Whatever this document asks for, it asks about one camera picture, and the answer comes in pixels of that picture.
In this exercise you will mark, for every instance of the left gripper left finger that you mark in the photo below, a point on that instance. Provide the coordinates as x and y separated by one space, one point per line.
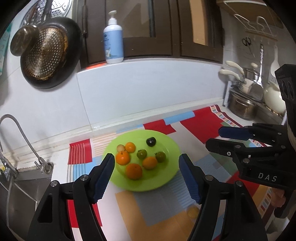
51 220

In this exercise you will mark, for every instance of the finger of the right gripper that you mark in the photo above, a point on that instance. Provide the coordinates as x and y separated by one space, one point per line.
261 132
239 150

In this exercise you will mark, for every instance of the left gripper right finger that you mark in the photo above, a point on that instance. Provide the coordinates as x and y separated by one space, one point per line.
241 220

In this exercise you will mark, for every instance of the dark plum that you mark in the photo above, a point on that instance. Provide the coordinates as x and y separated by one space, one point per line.
151 141

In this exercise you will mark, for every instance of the big orange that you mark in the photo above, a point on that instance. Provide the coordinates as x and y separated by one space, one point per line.
149 163

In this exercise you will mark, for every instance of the large orange with stem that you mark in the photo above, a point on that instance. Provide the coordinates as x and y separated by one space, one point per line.
133 171

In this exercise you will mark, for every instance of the smaller orange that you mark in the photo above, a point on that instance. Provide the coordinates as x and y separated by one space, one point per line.
130 147

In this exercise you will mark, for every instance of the yellow-green fruit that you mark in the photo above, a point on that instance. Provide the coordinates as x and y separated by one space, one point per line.
193 212

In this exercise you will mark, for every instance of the person's right hand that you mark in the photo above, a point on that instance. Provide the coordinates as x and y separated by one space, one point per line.
277 197

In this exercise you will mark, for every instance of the white ceramic pot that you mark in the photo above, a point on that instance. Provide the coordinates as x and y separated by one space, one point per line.
273 99

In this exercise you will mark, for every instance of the stainless steel sink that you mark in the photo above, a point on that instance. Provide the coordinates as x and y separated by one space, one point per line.
20 198

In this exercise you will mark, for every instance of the stainless steel pot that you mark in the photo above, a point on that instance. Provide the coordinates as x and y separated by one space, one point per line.
242 107

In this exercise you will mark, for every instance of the metal spatula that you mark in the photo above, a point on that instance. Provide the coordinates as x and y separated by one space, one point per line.
256 90

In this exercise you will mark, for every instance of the white rice spoon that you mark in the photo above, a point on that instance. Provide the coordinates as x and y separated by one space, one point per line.
274 65

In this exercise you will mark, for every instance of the large pull-down faucet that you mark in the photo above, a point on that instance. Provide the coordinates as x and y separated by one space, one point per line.
9 170

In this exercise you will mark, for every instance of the green tomato right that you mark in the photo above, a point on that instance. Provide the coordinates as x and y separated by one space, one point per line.
160 157

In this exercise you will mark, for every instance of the green tomato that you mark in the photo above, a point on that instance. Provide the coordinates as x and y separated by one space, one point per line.
160 157
142 154

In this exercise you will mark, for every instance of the black scissors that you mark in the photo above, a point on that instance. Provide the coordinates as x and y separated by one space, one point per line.
247 43

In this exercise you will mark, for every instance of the orange on plate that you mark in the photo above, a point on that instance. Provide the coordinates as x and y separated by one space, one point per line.
122 158

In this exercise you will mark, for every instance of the green plastic plate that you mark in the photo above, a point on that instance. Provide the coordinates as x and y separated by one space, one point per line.
151 179

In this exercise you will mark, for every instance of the green tomato middle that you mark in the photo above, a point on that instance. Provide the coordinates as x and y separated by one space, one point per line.
142 154

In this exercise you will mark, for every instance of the small beige round fruit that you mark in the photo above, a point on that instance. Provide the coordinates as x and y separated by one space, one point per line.
120 148

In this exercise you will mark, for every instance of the black frying pan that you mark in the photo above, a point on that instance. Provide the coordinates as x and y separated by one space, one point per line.
55 54

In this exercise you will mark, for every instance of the blue white pump bottle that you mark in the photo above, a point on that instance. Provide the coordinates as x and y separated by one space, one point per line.
113 40

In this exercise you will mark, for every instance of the small brass saucepan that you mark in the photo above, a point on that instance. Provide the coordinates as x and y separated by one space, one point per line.
24 40

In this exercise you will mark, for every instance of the teal white paper box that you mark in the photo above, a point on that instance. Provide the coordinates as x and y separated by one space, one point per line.
4 46

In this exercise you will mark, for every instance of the cream handled pan upper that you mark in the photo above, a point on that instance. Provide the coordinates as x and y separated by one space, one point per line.
248 73

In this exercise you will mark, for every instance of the cream handled pan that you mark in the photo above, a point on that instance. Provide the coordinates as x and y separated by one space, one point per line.
248 73
242 83

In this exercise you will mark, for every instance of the cream handled pan lower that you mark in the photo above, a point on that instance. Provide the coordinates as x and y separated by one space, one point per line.
242 83

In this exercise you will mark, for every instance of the white wire wall rack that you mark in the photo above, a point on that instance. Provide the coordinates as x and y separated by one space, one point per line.
259 27

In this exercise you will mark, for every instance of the dark wooden window frame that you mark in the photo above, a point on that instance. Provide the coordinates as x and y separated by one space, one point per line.
178 29

